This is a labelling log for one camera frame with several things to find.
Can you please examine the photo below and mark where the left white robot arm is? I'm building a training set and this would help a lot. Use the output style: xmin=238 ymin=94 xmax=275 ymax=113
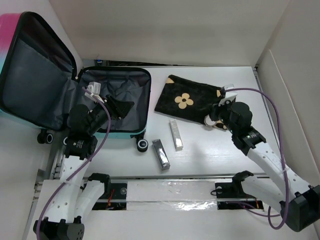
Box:
xmin=33 ymin=93 xmax=134 ymax=240

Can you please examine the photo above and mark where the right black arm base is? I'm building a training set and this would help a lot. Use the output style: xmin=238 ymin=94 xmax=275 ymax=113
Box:
xmin=210 ymin=182 xmax=264 ymax=211

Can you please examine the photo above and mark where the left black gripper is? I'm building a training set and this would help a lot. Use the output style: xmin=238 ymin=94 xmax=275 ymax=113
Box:
xmin=87 ymin=94 xmax=133 ymax=135

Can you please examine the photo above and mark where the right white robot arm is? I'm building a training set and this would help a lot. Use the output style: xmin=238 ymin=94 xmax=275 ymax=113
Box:
xmin=205 ymin=100 xmax=320 ymax=232

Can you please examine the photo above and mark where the pink and teal kids suitcase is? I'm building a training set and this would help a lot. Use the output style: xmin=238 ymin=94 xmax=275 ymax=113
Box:
xmin=0 ymin=11 xmax=152 ymax=152

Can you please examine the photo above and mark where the aluminium front rail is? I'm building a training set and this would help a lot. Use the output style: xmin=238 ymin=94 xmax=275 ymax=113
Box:
xmin=37 ymin=172 xmax=276 ymax=182

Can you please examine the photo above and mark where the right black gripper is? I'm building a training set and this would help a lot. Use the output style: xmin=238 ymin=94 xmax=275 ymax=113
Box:
xmin=204 ymin=97 xmax=237 ymax=134

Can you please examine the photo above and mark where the black rectangular box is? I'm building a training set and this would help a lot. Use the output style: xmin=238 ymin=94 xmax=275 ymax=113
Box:
xmin=152 ymin=139 xmax=171 ymax=171

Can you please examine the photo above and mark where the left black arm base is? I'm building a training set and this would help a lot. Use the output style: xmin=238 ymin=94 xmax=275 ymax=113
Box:
xmin=92 ymin=183 xmax=127 ymax=211

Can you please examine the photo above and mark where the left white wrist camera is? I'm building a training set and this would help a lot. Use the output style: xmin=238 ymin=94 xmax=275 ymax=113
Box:
xmin=84 ymin=81 xmax=101 ymax=102

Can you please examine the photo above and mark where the white rectangular box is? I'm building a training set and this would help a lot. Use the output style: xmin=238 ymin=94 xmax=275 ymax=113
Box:
xmin=169 ymin=120 xmax=184 ymax=151

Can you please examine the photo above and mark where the black towel with beige flowers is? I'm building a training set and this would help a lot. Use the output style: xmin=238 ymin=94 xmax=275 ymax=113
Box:
xmin=154 ymin=74 xmax=222 ymax=125

